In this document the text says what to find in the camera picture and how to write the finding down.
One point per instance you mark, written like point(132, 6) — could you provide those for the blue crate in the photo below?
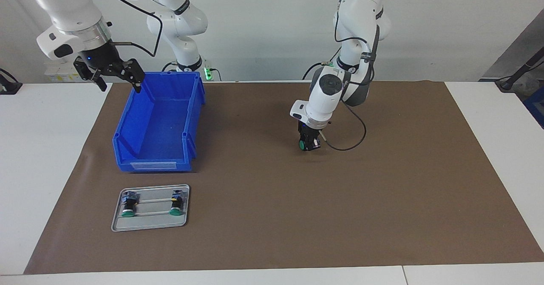
point(536, 106)

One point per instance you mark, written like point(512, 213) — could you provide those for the black stand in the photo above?
point(8, 87)
point(520, 70)

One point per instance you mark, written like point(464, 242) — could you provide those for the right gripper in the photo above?
point(103, 55)

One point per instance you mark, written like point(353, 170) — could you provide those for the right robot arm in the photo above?
point(72, 9)

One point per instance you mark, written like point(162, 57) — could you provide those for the grey metal tray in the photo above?
point(148, 221)

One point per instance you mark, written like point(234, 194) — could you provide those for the green push button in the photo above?
point(302, 145)
point(176, 204)
point(128, 205)

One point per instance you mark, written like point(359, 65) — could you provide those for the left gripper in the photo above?
point(308, 131)

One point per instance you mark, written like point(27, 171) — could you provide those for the blue plastic storage bin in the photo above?
point(157, 119)

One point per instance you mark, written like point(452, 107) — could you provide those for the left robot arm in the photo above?
point(329, 89)

